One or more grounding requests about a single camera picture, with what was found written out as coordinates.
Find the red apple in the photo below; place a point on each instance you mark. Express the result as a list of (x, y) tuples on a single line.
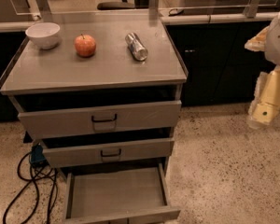
[(85, 45)]

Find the silver redbull can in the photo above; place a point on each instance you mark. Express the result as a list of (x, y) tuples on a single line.
[(137, 49)]

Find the grey drawer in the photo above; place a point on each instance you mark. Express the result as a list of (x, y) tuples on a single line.
[(132, 193), (111, 152), (100, 119)]

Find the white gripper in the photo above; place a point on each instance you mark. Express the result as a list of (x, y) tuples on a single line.
[(279, 42)]

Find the black office chair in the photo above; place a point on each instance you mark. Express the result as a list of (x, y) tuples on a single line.
[(123, 4)]

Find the grey drawer cabinet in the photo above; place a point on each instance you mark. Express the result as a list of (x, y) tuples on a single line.
[(55, 79)]

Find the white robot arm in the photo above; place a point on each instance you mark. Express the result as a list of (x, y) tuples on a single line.
[(272, 44)]

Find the top grey drawer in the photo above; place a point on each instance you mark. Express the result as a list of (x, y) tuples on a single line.
[(100, 119)]

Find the blue power box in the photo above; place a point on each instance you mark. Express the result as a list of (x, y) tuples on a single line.
[(37, 159)]

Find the white ceramic bowl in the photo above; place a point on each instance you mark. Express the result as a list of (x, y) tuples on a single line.
[(45, 35)]

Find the bottom grey drawer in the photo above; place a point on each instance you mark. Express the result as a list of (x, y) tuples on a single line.
[(132, 193)]

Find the middle grey drawer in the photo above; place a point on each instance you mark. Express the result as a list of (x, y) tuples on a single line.
[(111, 152)]

